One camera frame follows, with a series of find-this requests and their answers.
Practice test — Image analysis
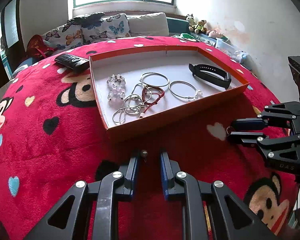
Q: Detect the black smart wristband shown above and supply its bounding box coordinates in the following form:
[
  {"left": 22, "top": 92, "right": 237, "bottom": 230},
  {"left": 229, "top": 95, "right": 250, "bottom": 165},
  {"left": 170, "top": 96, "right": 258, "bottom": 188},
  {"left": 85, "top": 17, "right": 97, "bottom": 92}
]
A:
[{"left": 189, "top": 63, "right": 232, "bottom": 89}]

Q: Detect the silver bangle bracelet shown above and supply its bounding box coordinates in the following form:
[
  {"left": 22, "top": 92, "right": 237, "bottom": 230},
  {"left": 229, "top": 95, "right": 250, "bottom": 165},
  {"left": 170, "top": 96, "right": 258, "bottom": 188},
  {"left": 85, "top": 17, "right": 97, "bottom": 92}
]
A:
[{"left": 168, "top": 80, "right": 203, "bottom": 101}]

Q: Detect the small pearl bead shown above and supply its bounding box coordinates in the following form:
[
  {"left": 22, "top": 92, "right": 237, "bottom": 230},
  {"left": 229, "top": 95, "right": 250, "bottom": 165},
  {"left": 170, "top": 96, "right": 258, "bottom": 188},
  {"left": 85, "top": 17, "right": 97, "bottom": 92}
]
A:
[{"left": 140, "top": 150, "right": 148, "bottom": 158}]

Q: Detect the red string bracelet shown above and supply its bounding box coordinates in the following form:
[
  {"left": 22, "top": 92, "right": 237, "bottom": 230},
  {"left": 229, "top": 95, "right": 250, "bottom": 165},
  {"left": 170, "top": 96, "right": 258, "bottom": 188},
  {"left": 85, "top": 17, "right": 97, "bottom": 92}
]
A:
[{"left": 139, "top": 86, "right": 166, "bottom": 119}]

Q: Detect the thin silver hoop bracelet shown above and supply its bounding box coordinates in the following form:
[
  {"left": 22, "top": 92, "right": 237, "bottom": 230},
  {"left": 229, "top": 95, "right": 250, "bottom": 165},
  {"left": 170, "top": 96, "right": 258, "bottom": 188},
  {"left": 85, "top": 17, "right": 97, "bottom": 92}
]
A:
[{"left": 140, "top": 72, "right": 170, "bottom": 88}]

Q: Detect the crystal bead bracelet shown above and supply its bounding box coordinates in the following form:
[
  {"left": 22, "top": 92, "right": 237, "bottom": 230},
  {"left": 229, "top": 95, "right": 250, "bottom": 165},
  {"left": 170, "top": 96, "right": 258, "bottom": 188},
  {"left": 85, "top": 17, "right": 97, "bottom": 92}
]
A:
[{"left": 106, "top": 74, "right": 127, "bottom": 103}]

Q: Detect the plush toy bear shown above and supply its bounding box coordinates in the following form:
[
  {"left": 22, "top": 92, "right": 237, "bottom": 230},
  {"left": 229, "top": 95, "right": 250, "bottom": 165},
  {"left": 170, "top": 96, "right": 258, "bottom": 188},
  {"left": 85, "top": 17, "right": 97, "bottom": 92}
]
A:
[{"left": 193, "top": 20, "right": 207, "bottom": 34}]

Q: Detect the green bowl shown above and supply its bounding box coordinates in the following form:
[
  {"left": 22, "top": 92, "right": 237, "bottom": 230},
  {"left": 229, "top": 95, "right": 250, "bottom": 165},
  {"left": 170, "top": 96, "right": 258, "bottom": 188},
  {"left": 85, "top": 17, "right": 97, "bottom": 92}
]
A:
[{"left": 177, "top": 33, "right": 198, "bottom": 42}]

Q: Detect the orange shallow box tray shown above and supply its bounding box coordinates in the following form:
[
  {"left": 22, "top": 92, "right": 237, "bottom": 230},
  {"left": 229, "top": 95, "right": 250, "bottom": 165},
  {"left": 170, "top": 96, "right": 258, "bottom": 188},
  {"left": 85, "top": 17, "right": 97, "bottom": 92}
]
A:
[{"left": 90, "top": 44, "right": 248, "bottom": 140}]

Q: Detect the white plush dog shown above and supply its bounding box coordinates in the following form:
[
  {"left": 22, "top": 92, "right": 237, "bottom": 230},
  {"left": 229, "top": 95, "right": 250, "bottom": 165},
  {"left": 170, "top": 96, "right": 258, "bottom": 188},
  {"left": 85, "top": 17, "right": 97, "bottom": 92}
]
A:
[{"left": 186, "top": 14, "right": 196, "bottom": 32}]

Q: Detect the white cushion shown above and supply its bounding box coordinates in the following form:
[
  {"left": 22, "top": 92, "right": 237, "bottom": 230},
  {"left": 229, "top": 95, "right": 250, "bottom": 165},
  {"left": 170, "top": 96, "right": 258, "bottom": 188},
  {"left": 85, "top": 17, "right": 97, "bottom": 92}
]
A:
[{"left": 127, "top": 12, "right": 169, "bottom": 37}]

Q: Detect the black remote control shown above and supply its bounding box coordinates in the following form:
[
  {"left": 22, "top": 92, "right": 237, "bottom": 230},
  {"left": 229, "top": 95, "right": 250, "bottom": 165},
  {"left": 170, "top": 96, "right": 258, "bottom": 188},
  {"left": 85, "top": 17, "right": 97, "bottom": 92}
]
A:
[{"left": 55, "top": 54, "right": 90, "bottom": 72}]

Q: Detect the butterfly cushion right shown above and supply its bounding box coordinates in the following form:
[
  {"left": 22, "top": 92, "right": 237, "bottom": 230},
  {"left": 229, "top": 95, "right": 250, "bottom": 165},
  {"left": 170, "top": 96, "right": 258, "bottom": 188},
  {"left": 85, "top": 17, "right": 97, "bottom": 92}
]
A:
[{"left": 81, "top": 14, "right": 131, "bottom": 43}]

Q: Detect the butterfly cushion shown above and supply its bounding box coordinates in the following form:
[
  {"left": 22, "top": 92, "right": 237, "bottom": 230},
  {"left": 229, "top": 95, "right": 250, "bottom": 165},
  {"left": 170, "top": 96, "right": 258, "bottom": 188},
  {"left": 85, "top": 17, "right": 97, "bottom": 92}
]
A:
[
  {"left": 42, "top": 23, "right": 83, "bottom": 50},
  {"left": 81, "top": 14, "right": 131, "bottom": 43}
]

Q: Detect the red bag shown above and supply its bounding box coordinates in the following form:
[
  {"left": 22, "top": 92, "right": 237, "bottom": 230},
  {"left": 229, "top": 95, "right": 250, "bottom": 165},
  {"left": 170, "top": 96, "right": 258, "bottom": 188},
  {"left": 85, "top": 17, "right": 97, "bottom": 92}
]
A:
[{"left": 26, "top": 35, "right": 55, "bottom": 59}]

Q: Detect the butterfly cushion left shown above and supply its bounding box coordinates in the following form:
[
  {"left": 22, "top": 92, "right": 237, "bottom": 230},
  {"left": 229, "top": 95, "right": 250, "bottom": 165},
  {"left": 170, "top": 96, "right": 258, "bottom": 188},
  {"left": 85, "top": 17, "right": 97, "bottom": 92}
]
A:
[{"left": 42, "top": 23, "right": 83, "bottom": 50}]

